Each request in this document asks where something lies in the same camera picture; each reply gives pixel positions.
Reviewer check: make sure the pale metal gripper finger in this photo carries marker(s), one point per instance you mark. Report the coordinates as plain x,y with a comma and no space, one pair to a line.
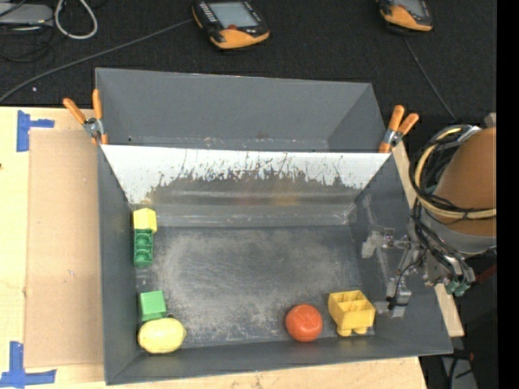
375,242
399,298

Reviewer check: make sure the large yellow toy block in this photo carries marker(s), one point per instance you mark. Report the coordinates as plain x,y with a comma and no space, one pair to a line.
352,311

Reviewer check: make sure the orange toy tomato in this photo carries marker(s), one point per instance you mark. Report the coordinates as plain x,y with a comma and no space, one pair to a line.
304,323

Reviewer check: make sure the grey metal bin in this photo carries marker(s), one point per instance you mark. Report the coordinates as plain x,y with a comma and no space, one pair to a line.
251,266

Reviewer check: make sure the green toy cube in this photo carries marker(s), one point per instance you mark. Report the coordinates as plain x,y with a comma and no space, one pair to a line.
152,305

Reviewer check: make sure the small yellow toy block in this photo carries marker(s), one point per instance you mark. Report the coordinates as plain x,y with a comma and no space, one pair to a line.
144,219

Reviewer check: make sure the long green toy block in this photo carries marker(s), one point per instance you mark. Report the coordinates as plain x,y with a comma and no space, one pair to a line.
143,249

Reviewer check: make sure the yellow toy lemon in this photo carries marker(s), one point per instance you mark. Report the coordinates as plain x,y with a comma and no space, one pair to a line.
161,335

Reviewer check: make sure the brown cardboard board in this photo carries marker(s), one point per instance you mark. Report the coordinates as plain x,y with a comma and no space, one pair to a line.
61,237

